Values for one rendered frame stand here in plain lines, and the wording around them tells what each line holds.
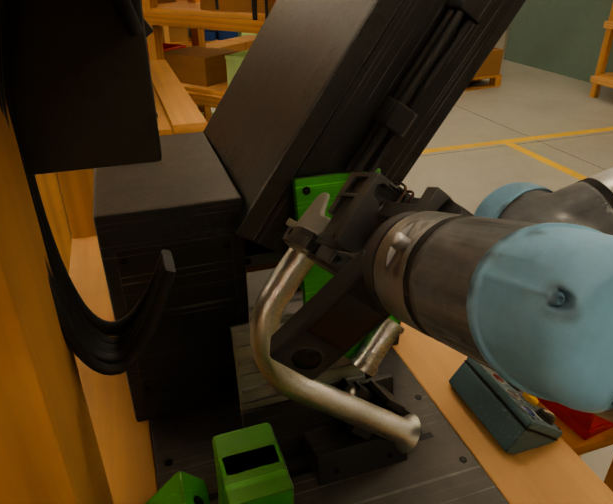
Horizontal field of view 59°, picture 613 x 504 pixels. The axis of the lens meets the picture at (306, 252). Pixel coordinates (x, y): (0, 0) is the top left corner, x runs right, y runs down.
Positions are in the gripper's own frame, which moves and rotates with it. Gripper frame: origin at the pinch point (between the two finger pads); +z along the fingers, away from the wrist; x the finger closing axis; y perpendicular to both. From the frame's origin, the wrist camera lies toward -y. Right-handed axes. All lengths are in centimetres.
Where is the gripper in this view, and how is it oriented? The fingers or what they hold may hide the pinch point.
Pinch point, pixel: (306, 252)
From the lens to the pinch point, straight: 54.2
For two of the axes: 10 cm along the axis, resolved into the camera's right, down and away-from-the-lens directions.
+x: -7.8, -5.2, -3.4
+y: 5.3, -8.4, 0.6
